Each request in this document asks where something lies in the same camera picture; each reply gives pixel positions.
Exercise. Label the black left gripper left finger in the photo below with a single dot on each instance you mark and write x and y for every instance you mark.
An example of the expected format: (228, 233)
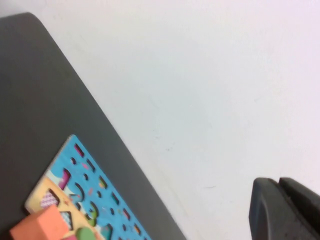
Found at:
(270, 215)

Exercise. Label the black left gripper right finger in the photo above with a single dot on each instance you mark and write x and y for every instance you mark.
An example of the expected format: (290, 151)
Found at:
(307, 207)

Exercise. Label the green circle piece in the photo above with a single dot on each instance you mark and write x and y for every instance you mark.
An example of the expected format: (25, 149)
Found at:
(85, 233)

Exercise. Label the colourful wooden puzzle board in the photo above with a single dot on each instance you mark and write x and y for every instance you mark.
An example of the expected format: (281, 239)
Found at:
(50, 186)

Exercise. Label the orange wooden cube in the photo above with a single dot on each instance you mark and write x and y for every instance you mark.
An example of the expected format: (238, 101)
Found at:
(37, 225)

